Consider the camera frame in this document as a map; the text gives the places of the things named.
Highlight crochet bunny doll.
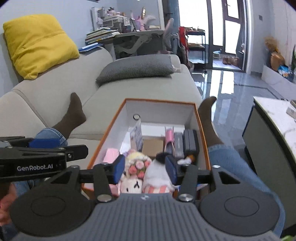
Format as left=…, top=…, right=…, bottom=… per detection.
left=118, top=149, right=152, bottom=194

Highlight leg brown sock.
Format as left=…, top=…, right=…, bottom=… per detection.
left=197, top=96, right=287, bottom=237
left=9, top=92, right=87, bottom=197

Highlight stack of books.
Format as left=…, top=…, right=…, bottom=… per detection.
left=78, top=27, right=120, bottom=53

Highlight right leg brown sock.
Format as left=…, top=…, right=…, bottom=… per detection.
left=197, top=96, right=287, bottom=237

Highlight orange cardboard box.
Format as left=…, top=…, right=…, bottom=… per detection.
left=88, top=99, right=211, bottom=170

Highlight pink zip pouch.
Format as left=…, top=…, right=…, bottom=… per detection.
left=102, top=148, right=120, bottom=197

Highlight yellow cushion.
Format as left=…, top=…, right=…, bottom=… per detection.
left=3, top=14, right=80, bottom=80

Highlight pink flat box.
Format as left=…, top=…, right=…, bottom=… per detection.
left=165, top=128, right=174, bottom=147

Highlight small kraft cardboard box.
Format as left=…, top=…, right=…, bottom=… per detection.
left=142, top=138, right=164, bottom=159

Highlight marble top coffee table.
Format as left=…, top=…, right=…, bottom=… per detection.
left=242, top=96, right=295, bottom=228

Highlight beige sofa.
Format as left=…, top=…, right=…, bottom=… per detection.
left=1, top=48, right=202, bottom=157

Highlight brown printed card box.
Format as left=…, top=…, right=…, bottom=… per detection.
left=174, top=132, right=184, bottom=160

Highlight black shelf trolley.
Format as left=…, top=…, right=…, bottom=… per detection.
left=179, top=27, right=207, bottom=73

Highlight golden vase dried flowers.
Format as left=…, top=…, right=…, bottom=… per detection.
left=264, top=36, right=285, bottom=72

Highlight grey checked cushion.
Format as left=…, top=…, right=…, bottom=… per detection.
left=96, top=54, right=175, bottom=86

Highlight dark grey gift box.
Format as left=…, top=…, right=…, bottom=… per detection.
left=183, top=129, right=200, bottom=158

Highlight grey desk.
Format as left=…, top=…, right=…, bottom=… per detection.
left=103, top=30, right=167, bottom=60

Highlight white plush striped doll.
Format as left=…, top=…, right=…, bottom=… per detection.
left=142, top=152, right=176, bottom=194

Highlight green potted plant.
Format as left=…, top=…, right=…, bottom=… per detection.
left=291, top=45, right=296, bottom=73

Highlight left leg brown sock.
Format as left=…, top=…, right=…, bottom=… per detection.
left=9, top=92, right=87, bottom=197

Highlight white lotion tube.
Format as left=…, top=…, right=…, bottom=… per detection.
left=130, top=118, right=144, bottom=152

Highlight person left hand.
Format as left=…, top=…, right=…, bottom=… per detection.
left=0, top=183, right=17, bottom=226

